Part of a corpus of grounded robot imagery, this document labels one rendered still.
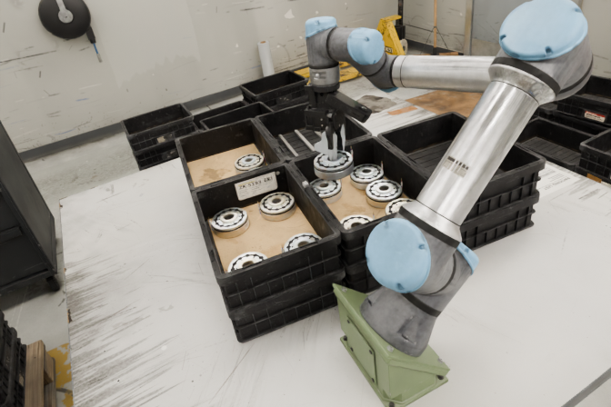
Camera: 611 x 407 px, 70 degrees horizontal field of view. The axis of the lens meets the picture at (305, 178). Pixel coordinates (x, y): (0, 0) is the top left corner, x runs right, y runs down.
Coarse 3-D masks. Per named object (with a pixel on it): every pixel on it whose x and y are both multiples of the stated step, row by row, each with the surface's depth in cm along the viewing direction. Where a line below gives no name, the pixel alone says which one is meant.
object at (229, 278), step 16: (240, 176) 130; (192, 192) 126; (304, 192) 118; (320, 208) 111; (208, 240) 106; (320, 240) 100; (336, 240) 101; (272, 256) 98; (288, 256) 98; (304, 256) 99; (240, 272) 95; (256, 272) 96
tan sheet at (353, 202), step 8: (384, 176) 137; (344, 184) 136; (344, 192) 133; (352, 192) 132; (360, 192) 132; (344, 200) 129; (352, 200) 129; (360, 200) 128; (336, 208) 126; (344, 208) 126; (352, 208) 125; (360, 208) 125; (368, 208) 124; (376, 208) 124; (336, 216) 123; (344, 216) 123; (368, 216) 121; (376, 216) 121
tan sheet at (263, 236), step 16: (256, 208) 132; (256, 224) 125; (272, 224) 124; (288, 224) 123; (304, 224) 122; (224, 240) 121; (240, 240) 120; (256, 240) 119; (272, 240) 118; (224, 256) 115
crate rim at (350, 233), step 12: (348, 144) 137; (384, 144) 134; (312, 156) 134; (396, 156) 127; (312, 192) 117; (324, 204) 112; (384, 216) 104; (360, 228) 102; (372, 228) 103; (348, 240) 102
